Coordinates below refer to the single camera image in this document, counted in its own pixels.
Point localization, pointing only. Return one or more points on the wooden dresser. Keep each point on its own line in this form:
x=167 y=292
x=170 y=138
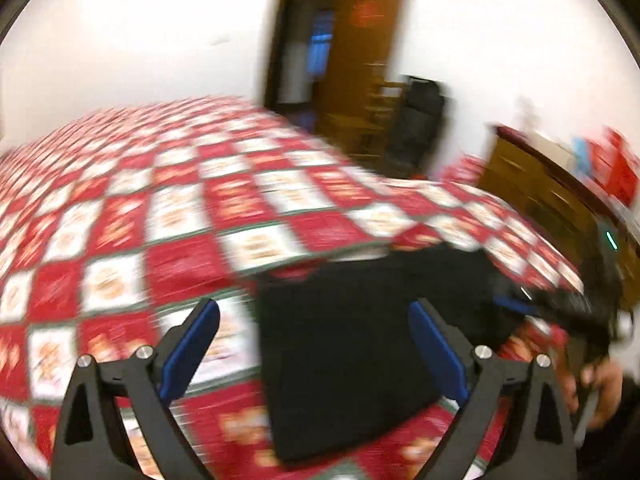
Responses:
x=530 y=185

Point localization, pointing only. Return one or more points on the red checkered cloth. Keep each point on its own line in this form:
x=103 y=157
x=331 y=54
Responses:
x=462 y=170

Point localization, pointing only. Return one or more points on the red paper door decoration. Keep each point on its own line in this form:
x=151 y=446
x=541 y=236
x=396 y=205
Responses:
x=367 y=14

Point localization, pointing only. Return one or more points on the red box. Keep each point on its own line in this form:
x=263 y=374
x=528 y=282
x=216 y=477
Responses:
x=617 y=165

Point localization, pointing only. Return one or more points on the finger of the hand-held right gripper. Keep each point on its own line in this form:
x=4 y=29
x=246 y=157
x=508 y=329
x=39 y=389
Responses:
x=517 y=305

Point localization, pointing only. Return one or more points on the dark wooden door frame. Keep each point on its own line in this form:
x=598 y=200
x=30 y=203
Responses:
x=280 y=35

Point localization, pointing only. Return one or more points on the black bag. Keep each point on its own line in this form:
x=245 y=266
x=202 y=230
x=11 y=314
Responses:
x=417 y=125

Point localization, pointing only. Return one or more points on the person's right hand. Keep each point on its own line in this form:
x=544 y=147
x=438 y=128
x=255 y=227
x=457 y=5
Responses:
x=607 y=392

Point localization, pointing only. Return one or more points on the black pants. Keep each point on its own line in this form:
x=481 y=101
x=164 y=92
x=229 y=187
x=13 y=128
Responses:
x=345 y=350

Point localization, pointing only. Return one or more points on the blue box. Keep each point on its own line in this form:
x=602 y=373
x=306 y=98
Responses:
x=581 y=152

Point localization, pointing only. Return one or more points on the white box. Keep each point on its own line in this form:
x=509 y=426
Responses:
x=547 y=145

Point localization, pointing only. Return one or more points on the brown wooden door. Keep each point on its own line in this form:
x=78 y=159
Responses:
x=360 y=70

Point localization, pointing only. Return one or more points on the wooden chair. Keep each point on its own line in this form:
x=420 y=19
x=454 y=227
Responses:
x=350 y=130

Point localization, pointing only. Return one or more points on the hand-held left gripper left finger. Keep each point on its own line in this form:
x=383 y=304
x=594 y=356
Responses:
x=192 y=355

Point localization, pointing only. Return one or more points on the red printed bedspread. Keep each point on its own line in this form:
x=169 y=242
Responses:
x=125 y=210

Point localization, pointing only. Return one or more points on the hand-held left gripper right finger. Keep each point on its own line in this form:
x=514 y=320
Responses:
x=440 y=355

